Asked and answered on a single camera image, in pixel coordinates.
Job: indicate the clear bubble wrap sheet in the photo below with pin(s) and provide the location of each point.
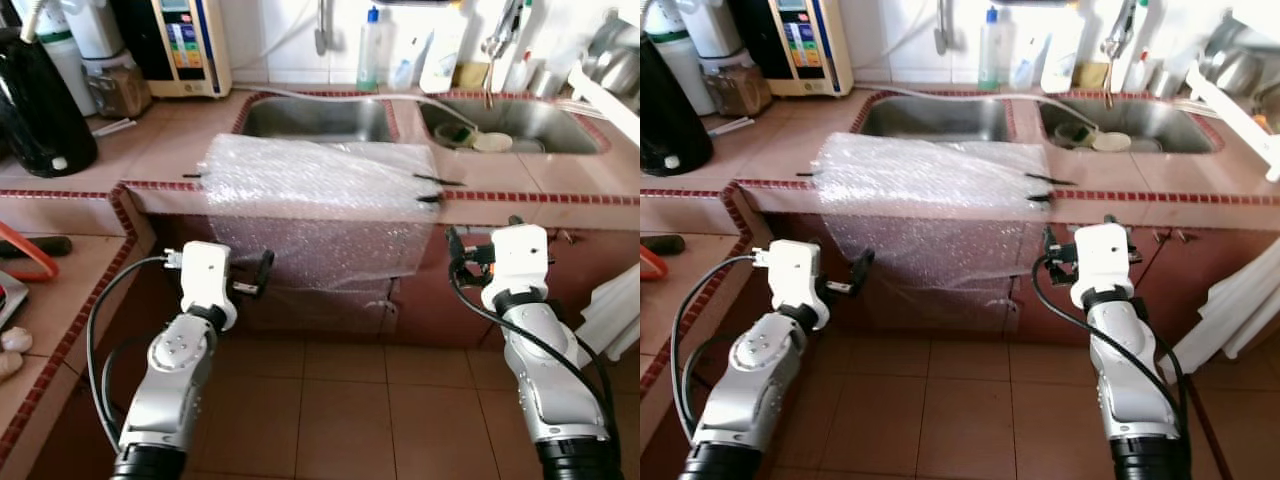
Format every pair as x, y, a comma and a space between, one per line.
320, 200
930, 200

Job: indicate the long black tape strip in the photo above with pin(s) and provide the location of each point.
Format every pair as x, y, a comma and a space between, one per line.
438, 180
1050, 180

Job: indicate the white plastic jug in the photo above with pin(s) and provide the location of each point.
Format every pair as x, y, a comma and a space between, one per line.
715, 25
95, 25

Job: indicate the white plastic bottle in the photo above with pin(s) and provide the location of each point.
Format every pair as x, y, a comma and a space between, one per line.
1060, 55
443, 55

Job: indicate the white filter canister green band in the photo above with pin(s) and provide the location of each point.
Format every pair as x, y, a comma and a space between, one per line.
70, 70
685, 60

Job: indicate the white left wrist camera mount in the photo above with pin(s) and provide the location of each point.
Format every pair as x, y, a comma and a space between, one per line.
795, 272
207, 275

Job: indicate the grey metal water spout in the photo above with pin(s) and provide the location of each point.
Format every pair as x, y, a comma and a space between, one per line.
323, 30
943, 30

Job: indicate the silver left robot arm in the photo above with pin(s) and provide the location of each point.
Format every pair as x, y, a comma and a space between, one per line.
745, 380
170, 380

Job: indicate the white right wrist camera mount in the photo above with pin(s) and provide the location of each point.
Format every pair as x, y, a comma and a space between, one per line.
1100, 262
515, 262

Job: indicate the white plastic rail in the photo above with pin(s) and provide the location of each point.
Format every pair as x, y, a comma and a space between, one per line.
605, 100
1235, 115

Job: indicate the steel sink basin with dishes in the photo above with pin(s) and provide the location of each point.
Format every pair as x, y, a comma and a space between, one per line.
1180, 125
560, 125

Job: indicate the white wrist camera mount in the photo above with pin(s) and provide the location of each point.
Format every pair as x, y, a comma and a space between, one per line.
207, 275
515, 262
1100, 262
795, 272

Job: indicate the steel cooking pot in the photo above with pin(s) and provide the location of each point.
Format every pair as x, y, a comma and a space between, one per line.
615, 55
1235, 55

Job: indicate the steel tray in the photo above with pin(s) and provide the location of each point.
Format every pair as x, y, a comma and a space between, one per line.
10, 300

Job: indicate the clear plastic measuring cup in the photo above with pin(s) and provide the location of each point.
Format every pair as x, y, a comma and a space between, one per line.
405, 72
1025, 72

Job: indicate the clear soap bottle blue cap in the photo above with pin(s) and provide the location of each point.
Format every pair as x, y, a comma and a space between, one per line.
990, 55
370, 55

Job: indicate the white garlic bulb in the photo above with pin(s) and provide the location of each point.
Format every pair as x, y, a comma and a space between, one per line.
8, 365
15, 338

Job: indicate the clear glass bowl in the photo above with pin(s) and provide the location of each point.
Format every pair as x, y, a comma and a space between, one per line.
455, 135
1075, 135

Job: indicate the chrome sink faucet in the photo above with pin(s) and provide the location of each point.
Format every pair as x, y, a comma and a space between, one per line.
500, 45
1118, 45

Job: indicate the white stick green tip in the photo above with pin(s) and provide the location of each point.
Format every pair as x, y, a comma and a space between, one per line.
115, 124
735, 130
730, 123
118, 130

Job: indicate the beige water ionizer machine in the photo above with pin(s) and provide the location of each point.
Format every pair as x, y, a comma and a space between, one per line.
185, 45
800, 45

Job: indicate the clear jar brown contents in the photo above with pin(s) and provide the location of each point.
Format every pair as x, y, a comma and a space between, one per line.
120, 90
740, 90

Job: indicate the black glossy kettle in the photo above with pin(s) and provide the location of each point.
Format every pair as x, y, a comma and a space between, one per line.
670, 120
40, 110

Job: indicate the yellow sponge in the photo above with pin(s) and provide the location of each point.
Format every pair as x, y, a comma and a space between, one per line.
1090, 75
470, 75

